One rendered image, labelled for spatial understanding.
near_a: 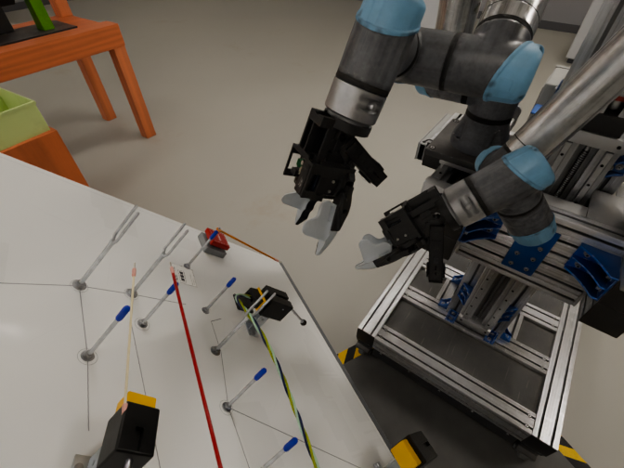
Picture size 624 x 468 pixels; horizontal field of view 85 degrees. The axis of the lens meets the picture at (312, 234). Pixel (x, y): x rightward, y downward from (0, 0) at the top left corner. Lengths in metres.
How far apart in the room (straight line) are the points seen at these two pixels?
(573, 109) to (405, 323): 1.24
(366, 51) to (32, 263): 0.49
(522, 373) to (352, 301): 0.86
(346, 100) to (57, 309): 0.44
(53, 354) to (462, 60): 0.60
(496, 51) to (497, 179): 0.19
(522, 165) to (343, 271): 1.64
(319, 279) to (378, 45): 1.76
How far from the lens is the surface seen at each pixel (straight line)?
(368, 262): 0.67
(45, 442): 0.43
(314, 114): 0.48
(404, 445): 0.68
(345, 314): 1.97
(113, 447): 0.36
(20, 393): 0.45
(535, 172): 0.62
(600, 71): 0.75
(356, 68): 0.46
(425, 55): 0.54
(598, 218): 1.16
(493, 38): 0.55
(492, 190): 0.61
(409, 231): 0.63
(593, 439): 2.11
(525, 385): 1.80
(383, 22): 0.46
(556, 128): 0.75
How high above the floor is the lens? 1.67
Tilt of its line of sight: 45 degrees down
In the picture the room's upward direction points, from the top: straight up
